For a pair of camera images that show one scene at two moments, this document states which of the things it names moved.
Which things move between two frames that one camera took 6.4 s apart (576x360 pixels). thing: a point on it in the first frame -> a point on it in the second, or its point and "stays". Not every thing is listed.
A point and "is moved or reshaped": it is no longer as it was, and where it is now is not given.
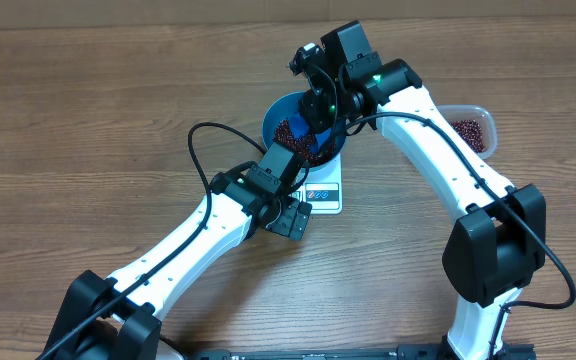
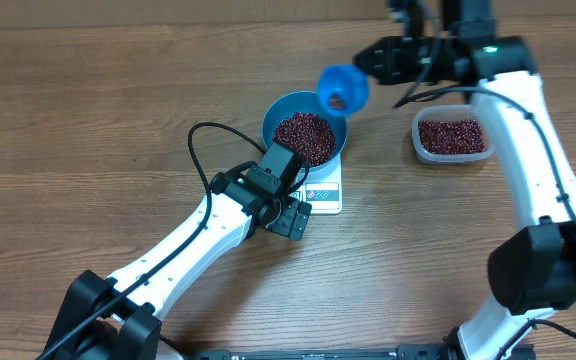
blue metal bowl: x=282 y=123 stays
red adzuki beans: x=284 y=136 stays
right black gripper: x=317 y=110 -> x=400 y=56
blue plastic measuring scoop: x=299 y=130 is moved or reshaped
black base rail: x=401 y=352 stays
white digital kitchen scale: x=321 y=187 stays
